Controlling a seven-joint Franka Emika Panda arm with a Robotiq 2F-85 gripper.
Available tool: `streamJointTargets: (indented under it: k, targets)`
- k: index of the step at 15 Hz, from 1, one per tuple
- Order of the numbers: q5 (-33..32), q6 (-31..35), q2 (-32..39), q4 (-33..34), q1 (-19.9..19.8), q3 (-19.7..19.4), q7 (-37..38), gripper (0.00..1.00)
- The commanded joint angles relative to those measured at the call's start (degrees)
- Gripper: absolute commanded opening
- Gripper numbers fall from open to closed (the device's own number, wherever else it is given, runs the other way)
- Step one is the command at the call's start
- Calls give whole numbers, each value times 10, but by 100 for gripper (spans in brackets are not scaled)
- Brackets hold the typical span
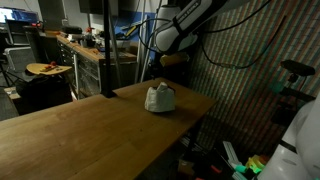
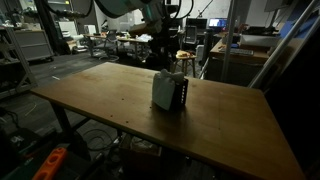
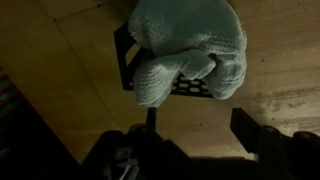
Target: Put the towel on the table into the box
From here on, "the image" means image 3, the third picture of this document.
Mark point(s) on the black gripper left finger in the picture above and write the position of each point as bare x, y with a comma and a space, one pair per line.
151, 118

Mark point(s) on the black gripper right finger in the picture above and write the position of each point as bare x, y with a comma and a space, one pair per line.
245, 130

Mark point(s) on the grey knitted towel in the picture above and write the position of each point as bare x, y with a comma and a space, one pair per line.
190, 36

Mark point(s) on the black mesh box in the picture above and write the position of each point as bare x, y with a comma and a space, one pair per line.
121, 56

